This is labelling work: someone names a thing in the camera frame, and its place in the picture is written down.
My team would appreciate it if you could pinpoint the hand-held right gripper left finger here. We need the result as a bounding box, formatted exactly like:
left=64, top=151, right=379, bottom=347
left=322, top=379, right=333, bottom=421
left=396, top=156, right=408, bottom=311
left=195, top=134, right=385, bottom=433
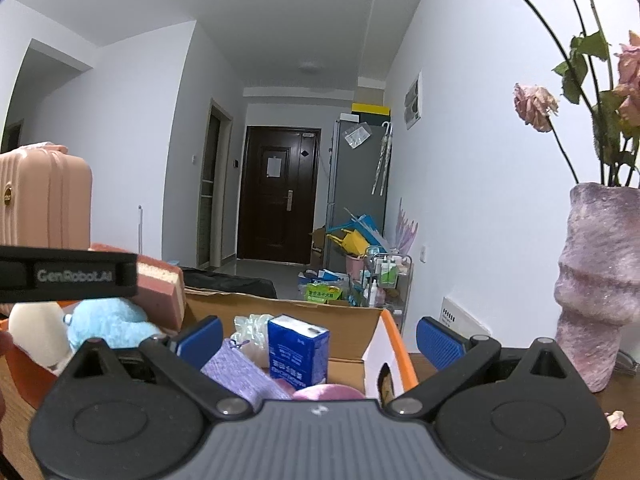
left=67, top=315, right=253, bottom=420

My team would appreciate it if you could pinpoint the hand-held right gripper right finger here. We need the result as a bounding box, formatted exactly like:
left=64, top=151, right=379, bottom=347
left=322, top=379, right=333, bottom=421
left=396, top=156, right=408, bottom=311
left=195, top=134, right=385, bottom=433
left=384, top=316, right=572, bottom=419

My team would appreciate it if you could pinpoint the purple knitted pouch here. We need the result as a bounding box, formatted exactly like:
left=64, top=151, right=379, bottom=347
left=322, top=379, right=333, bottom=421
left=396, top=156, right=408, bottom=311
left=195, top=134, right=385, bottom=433
left=200, top=337, right=293, bottom=408

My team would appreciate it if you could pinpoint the cream plush toy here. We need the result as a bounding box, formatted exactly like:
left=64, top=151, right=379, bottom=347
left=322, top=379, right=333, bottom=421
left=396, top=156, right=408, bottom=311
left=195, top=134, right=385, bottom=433
left=9, top=301, right=73, bottom=368

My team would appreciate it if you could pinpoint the light blue plush toy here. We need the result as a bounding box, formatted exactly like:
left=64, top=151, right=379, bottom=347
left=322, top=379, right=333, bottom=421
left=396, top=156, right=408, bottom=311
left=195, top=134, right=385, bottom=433
left=65, top=297, right=163, bottom=351

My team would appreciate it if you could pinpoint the pink layered sponge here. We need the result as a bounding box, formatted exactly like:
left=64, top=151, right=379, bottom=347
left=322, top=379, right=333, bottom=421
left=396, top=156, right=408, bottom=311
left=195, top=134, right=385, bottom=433
left=90, top=242, right=187, bottom=331

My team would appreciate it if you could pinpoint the blue paper carton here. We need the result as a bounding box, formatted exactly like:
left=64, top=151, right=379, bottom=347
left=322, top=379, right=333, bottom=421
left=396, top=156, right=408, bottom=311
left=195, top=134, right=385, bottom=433
left=267, top=314, right=331, bottom=390

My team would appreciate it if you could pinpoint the orange and white cardboard box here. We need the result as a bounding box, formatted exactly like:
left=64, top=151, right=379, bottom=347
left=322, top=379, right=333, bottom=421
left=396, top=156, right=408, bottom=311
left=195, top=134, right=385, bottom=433
left=0, top=287, right=418, bottom=411

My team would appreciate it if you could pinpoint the pink round soft item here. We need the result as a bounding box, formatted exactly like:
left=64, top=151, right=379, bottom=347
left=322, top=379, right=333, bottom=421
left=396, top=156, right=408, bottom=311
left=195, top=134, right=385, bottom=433
left=292, top=382, right=366, bottom=401

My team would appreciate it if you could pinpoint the white leaning board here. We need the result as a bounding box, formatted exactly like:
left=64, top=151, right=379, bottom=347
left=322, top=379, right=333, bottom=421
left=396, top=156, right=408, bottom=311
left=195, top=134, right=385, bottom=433
left=439, top=296, right=493, bottom=338

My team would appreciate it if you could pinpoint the black bag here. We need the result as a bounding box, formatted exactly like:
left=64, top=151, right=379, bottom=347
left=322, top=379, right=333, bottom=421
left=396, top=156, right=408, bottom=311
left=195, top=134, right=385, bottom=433
left=177, top=266, right=278, bottom=300

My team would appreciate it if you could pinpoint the pink ribbed suitcase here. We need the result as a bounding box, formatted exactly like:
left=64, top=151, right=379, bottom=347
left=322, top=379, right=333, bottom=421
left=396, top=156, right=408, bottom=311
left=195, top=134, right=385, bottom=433
left=0, top=144, right=93, bottom=251

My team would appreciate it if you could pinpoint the metal rolling cart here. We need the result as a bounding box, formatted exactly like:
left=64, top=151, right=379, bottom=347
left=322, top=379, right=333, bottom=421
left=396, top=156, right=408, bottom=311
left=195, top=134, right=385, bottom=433
left=357, top=246, right=415, bottom=331

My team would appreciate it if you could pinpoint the pink plastic bucket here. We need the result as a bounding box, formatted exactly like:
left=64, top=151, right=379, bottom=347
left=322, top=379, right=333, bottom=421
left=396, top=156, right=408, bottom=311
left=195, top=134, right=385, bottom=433
left=345, top=254, right=368, bottom=281

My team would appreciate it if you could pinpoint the pink feather decoration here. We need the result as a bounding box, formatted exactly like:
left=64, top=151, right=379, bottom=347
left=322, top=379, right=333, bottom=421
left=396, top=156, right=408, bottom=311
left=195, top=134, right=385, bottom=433
left=395, top=197, right=420, bottom=256

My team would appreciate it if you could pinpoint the green packet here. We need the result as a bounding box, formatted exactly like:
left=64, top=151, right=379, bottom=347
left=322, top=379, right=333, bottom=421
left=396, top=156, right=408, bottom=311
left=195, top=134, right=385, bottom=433
left=305, top=282, right=346, bottom=306

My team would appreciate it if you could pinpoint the dark brown entrance door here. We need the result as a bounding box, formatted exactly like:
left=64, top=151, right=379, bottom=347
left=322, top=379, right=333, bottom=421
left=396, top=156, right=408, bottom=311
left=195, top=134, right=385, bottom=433
left=236, top=126, right=322, bottom=266

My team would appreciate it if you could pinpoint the blue plastic rack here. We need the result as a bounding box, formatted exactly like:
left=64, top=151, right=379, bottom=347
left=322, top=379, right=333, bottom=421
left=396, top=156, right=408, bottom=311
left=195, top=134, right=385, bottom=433
left=345, top=214, right=391, bottom=251

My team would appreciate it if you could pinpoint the open brown cardboard box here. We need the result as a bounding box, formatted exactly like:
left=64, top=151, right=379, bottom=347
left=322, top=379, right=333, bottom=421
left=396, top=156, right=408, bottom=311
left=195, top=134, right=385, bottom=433
left=310, top=227, right=331, bottom=271

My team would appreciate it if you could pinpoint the dark side door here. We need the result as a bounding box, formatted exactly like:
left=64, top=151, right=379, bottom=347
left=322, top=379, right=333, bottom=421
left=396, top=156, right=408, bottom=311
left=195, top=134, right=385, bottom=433
left=0, top=119, right=25, bottom=153

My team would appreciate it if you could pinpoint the purple textured vase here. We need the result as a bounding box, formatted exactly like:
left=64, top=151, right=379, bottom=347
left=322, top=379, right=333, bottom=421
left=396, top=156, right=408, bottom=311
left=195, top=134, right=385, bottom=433
left=554, top=182, right=640, bottom=393

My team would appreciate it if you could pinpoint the grey refrigerator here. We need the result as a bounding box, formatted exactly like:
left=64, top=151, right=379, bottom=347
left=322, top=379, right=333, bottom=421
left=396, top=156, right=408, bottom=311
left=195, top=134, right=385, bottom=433
left=325, top=119, right=393, bottom=271

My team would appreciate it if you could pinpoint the white striped umbrella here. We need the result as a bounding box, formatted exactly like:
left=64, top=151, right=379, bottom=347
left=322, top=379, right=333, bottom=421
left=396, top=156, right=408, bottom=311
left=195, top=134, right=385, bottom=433
left=380, top=121, right=394, bottom=197
left=371, top=124, right=386, bottom=196

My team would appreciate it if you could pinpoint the clear plastic bag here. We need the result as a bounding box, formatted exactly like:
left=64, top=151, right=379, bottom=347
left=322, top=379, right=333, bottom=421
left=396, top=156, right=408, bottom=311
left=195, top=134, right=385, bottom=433
left=345, top=124, right=373, bottom=150

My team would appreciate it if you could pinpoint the yellow and black box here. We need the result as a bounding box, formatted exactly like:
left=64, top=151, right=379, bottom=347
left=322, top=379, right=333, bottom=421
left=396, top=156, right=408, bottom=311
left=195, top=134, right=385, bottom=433
left=351, top=102, right=392, bottom=122

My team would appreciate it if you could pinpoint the interior doorway frame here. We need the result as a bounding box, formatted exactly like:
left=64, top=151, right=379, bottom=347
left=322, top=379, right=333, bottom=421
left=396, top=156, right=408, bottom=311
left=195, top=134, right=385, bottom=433
left=196, top=98, right=235, bottom=270

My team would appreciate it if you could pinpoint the white wall electrical panel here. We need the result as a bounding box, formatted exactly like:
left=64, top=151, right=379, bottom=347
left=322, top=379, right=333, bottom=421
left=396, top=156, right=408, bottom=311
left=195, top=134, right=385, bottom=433
left=402, top=71, right=424, bottom=130

